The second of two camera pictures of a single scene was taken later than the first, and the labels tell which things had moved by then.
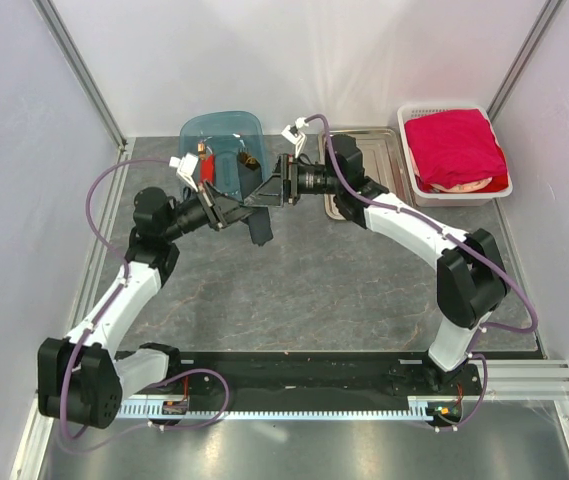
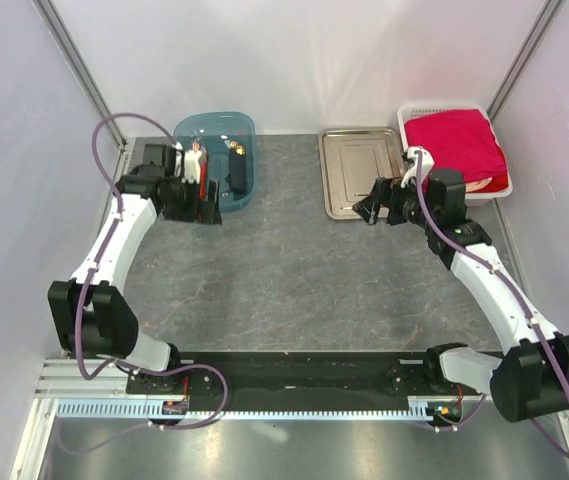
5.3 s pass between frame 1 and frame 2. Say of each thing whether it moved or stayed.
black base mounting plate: stayed
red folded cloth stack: stayed
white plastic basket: stayed
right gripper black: moved
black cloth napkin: moved
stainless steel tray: stayed
